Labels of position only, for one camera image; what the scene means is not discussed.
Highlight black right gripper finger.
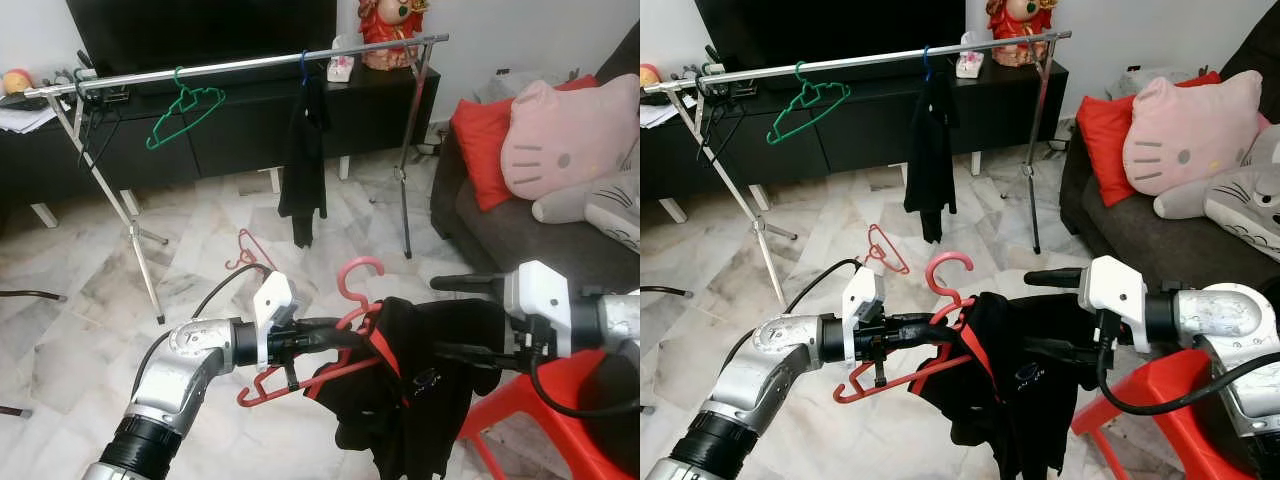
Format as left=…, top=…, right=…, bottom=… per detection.
left=432, top=340, right=521, bottom=369
left=1023, top=267, right=1086, bottom=290
left=430, top=273, right=511, bottom=294
left=1022, top=337, right=1101, bottom=364

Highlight red plastic hanger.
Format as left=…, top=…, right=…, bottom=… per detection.
left=832, top=250, right=991, bottom=404
left=237, top=257, right=401, bottom=408
left=225, top=228, right=276, bottom=276
left=865, top=223, right=911, bottom=276

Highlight black garment with red trim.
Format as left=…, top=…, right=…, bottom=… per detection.
left=305, top=297, right=506, bottom=480
left=908, top=292, right=1101, bottom=480

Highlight green plastic hanger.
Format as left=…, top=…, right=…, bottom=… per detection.
left=145, top=67, right=227, bottom=151
left=765, top=62, right=851, bottom=146

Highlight dark grey sofa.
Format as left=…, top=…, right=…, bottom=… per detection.
left=430, top=20, right=641, bottom=291
left=1058, top=15, right=1280, bottom=296

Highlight red plastic stool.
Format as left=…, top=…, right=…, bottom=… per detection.
left=1070, top=348, right=1271, bottom=480
left=455, top=350, right=641, bottom=480

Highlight red cushion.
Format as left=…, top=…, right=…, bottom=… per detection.
left=450, top=73, right=601, bottom=213
left=1075, top=70, right=1226, bottom=206

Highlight grey totoro plush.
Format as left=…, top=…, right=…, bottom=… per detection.
left=532, top=140, right=641, bottom=251
left=1153, top=125, right=1280, bottom=263

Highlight pink cat face pillow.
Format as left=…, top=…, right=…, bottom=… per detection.
left=500, top=73, right=641, bottom=201
left=1122, top=68, right=1266, bottom=196

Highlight small white pink box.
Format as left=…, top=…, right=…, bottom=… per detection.
left=327, top=35, right=358, bottom=83
left=955, top=30, right=986, bottom=79

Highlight red gold figurine statue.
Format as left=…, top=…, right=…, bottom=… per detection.
left=357, top=0, right=429, bottom=71
left=985, top=0, right=1056, bottom=66

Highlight white papers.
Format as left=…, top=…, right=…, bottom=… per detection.
left=0, top=100, right=56, bottom=134
left=640, top=95, right=681, bottom=129

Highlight chrome clothes rack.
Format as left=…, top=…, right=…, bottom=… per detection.
left=22, top=33, right=451, bottom=326
left=643, top=28, right=1073, bottom=311

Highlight black television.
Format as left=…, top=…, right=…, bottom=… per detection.
left=693, top=0, right=966, bottom=69
left=65, top=0, right=339, bottom=73

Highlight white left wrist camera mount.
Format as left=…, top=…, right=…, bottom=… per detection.
left=252, top=270, right=299, bottom=373
left=842, top=265, right=891, bottom=368

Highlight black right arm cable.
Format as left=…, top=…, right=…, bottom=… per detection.
left=1095, top=310, right=1280, bottom=416
left=528, top=345, right=641, bottom=419

